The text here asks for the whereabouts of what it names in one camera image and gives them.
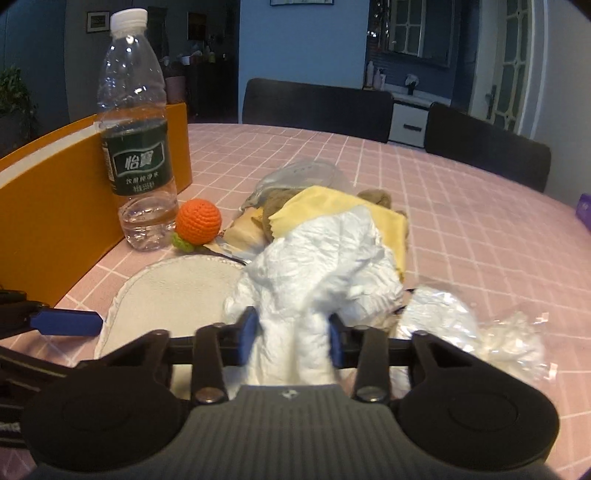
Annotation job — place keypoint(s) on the brown plush toy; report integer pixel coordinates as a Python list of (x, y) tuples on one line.
[(277, 203)]

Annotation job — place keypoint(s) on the pink checked tablecloth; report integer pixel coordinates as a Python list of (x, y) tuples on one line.
[(461, 230)]

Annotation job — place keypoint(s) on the clear plastic water bottle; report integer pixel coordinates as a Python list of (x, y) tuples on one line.
[(138, 138)]

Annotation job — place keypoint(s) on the crumpled clear plastic wrapper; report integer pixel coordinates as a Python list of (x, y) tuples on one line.
[(512, 341)]

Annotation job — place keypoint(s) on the wall mirror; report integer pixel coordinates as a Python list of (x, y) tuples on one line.
[(418, 27)]

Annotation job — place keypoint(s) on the white round fabric pad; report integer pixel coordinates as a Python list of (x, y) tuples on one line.
[(175, 290)]

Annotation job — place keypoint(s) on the orange cardboard box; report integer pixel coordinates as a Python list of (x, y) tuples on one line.
[(55, 198)]

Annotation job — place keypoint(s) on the dark tall cabinet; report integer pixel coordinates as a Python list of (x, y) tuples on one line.
[(212, 90)]

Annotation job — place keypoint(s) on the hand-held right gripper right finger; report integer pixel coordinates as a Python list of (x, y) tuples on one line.
[(335, 341)]

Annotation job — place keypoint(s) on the green potted plant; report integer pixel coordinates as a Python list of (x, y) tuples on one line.
[(16, 101)]

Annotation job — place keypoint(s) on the white drawer cabinet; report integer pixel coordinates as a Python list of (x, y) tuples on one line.
[(413, 120)]

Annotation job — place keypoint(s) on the yellow cloth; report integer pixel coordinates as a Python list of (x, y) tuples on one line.
[(323, 203)]

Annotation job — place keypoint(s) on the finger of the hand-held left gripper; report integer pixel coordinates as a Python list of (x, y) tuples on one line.
[(32, 364), (69, 323)]

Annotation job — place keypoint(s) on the small light picture frame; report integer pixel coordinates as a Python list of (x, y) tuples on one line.
[(98, 21)]

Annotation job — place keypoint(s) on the purple object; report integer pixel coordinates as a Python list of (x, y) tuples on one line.
[(584, 212)]

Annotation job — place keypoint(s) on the clear plastic bag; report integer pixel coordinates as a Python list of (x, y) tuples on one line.
[(300, 173)]

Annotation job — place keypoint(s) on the beige snack packet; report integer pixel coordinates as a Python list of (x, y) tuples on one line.
[(242, 230)]

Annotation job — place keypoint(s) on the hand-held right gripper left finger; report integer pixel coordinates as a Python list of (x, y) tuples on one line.
[(250, 337)]

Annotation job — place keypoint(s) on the white glass-panel door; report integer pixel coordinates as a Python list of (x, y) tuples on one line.
[(508, 64)]

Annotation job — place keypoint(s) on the white plastic bag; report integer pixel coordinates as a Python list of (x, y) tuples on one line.
[(318, 267)]

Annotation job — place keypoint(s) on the pink bottles on counter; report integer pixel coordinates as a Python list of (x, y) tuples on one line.
[(375, 76)]

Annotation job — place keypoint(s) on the large wall painting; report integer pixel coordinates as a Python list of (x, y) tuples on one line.
[(300, 2)]

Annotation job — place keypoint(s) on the wide black chair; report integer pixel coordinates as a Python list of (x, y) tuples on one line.
[(318, 106)]

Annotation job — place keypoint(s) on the orange crochet ball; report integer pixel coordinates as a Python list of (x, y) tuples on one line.
[(199, 220)]

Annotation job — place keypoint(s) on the clear crumpled plastic wrap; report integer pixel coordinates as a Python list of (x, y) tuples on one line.
[(438, 318)]

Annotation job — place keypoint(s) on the small dark picture frame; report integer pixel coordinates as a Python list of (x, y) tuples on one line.
[(197, 26)]

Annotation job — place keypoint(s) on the narrow black chair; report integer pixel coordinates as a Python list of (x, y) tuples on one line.
[(489, 147)]

